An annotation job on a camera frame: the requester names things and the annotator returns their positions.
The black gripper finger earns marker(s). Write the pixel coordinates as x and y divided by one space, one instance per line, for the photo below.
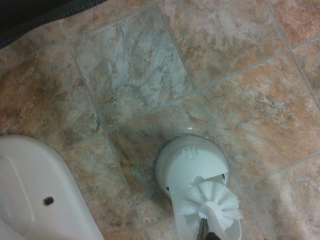
213 236

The white toilet brush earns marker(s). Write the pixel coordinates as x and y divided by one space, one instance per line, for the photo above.
215 200

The white toilet bowl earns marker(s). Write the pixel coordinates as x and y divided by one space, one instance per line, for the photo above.
27 180

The white brush holder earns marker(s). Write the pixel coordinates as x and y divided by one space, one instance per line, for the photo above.
185 162

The black baseboard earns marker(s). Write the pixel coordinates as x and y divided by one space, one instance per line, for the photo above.
30 12

